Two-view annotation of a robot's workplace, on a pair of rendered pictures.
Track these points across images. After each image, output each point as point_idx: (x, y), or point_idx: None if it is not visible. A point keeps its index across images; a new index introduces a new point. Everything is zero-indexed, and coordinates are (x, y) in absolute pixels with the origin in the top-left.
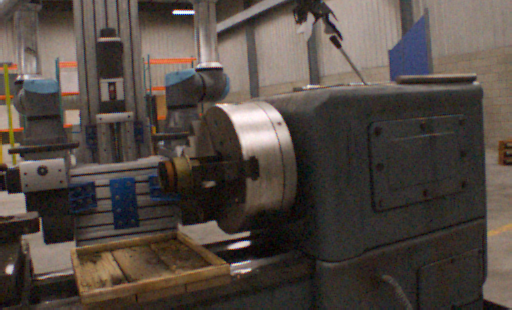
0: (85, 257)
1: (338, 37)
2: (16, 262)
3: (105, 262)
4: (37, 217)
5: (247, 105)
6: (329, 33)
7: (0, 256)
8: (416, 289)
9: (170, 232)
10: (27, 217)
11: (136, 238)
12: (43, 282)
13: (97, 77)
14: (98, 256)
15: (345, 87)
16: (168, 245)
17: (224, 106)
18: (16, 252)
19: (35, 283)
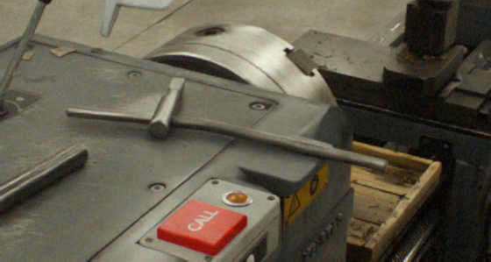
0: (410, 176)
1: (115, 20)
2: (330, 78)
3: (359, 175)
4: (387, 69)
5: (187, 37)
6: (154, 5)
7: (346, 67)
8: None
9: (374, 237)
10: (398, 66)
11: (397, 208)
12: (389, 150)
13: None
14: (397, 182)
15: (5, 43)
16: (348, 233)
17: (211, 23)
18: (347, 74)
19: (394, 146)
